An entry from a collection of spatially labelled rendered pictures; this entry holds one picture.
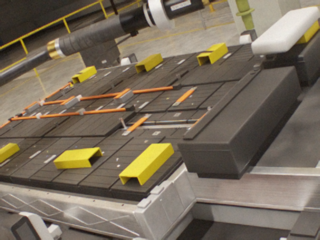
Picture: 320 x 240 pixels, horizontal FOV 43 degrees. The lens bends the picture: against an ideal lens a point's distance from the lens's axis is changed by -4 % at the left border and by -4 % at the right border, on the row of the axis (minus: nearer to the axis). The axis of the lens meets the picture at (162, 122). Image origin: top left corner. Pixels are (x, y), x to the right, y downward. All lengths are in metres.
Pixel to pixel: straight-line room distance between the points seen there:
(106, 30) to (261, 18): 5.02
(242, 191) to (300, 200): 0.15
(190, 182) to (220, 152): 0.21
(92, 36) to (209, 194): 0.51
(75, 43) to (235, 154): 0.42
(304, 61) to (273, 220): 0.49
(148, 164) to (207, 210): 0.25
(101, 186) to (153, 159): 0.17
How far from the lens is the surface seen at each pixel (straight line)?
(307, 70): 1.35
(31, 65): 0.98
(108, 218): 1.14
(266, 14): 5.80
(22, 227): 1.26
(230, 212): 1.21
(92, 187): 1.23
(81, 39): 0.92
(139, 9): 0.88
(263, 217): 1.17
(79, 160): 1.36
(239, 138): 0.97
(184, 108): 1.50
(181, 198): 1.12
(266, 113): 1.08
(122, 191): 1.14
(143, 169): 1.11
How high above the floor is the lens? 1.50
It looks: 20 degrees down
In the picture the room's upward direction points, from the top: 22 degrees counter-clockwise
